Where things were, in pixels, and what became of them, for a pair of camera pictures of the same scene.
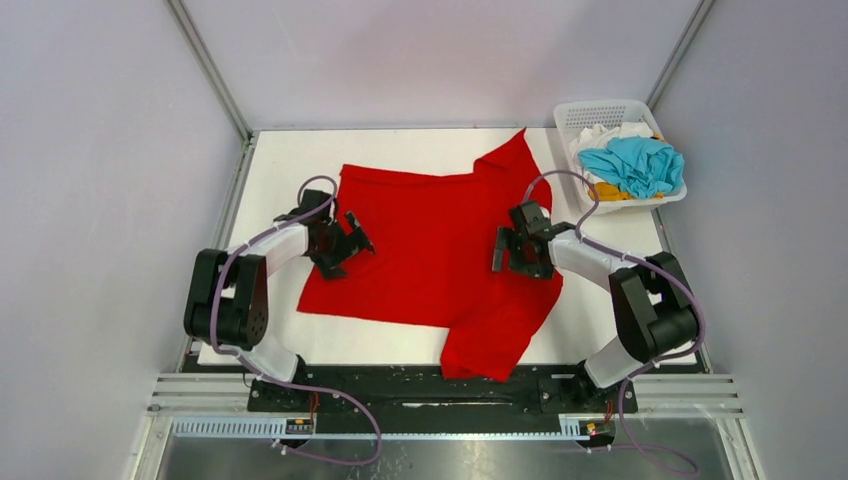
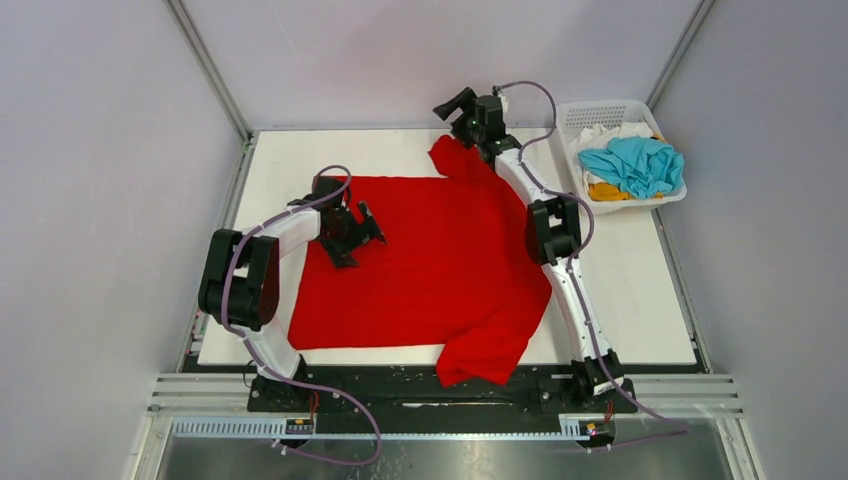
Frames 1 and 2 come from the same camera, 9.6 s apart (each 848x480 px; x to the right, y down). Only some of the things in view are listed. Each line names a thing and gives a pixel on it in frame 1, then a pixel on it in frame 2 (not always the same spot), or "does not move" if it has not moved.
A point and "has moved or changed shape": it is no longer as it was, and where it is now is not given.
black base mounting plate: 424,391 does not move
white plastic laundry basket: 619,145 does not move
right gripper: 515,248 to 460,108
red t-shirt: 434,238 has moved or changed shape
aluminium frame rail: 215,406 does not move
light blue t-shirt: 645,167 does not move
